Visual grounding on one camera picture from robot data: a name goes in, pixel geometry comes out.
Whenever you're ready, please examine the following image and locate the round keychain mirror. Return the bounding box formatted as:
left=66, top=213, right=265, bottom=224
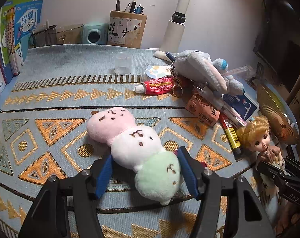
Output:
left=141, top=65, right=172, bottom=82

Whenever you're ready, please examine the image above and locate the blue book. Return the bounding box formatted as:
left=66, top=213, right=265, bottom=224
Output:
left=13, top=0, right=43, bottom=66

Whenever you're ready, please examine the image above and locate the white desk lamp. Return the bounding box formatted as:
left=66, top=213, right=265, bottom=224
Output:
left=151, top=0, right=190, bottom=53

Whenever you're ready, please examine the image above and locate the black mesh basket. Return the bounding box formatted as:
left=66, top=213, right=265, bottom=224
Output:
left=32, top=25, right=57, bottom=47

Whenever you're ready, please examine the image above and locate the glass container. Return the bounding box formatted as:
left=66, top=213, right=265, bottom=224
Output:
left=56, top=24, right=84, bottom=45

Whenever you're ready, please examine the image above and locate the blue patterned table mat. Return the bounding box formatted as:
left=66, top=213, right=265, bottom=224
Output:
left=0, top=43, right=289, bottom=238

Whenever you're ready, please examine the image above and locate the orange medicine box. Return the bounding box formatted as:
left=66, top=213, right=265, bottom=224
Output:
left=185, top=94, right=220, bottom=127

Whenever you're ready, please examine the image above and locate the blonde doll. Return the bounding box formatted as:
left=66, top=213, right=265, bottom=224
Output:
left=236, top=115, right=287, bottom=204

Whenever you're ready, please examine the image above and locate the blue cotton swab box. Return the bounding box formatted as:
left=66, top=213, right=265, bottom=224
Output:
left=222, top=93, right=259, bottom=121

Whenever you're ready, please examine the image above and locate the grey bunny plush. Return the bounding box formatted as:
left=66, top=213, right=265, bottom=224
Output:
left=174, top=50, right=244, bottom=97

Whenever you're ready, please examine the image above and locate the red ointment tube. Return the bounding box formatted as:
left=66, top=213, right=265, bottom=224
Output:
left=134, top=77, right=173, bottom=96

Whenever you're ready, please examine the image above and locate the teal mini printer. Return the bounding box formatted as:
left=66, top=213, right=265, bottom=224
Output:
left=82, top=23, right=108, bottom=45

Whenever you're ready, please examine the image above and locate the clear plastic cup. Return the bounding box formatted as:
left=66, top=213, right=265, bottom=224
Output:
left=114, top=52, right=132, bottom=75

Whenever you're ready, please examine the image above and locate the brown pen holder box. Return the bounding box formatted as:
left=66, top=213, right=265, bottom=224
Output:
left=107, top=11, right=147, bottom=48

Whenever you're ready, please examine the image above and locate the green book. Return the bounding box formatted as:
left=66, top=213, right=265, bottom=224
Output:
left=0, top=0, right=35, bottom=83

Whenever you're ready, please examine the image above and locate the three colour dango plush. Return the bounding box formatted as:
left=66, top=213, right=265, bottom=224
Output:
left=86, top=107, right=182, bottom=205

